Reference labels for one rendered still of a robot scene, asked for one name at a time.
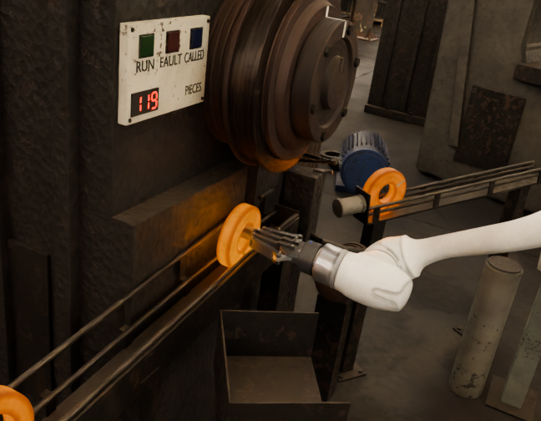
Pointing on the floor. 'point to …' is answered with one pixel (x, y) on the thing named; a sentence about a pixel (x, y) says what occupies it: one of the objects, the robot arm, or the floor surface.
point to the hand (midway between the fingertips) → (240, 230)
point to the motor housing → (330, 334)
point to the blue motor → (360, 160)
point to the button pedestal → (526, 354)
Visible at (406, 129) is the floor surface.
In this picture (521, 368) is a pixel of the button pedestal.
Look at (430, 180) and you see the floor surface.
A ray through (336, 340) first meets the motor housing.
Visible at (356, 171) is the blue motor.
